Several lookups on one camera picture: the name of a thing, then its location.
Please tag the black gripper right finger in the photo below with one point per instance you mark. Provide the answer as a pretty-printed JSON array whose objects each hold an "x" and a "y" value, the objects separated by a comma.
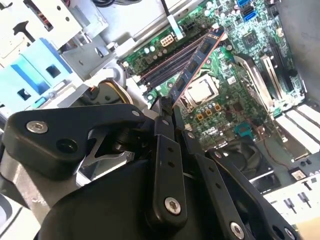
[{"x": 208, "y": 180}]

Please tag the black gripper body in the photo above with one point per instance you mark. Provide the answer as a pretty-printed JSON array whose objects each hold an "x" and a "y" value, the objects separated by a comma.
[{"x": 105, "y": 205}]

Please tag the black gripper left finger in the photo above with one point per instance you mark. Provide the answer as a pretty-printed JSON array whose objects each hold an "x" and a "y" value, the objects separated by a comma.
[{"x": 50, "y": 140}]

